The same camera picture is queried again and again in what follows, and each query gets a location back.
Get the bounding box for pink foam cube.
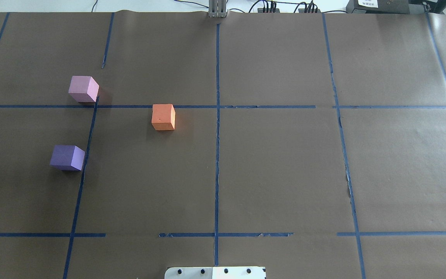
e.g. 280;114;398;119
68;76;99;103

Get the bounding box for black power strip left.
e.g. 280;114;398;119
256;0;280;14

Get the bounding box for black power strip right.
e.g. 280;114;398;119
294;0;321;14

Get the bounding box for black power strip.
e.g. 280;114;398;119
294;0;321;14
256;0;280;14

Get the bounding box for black control box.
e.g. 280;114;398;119
345;0;427;14

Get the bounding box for brown paper table cover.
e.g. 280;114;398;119
0;10;446;279

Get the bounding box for grey aluminium profile post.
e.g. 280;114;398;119
208;0;228;18

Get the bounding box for purple foam cube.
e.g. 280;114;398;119
50;145;85;171

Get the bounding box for orange foam cube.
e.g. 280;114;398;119
151;104;176;131

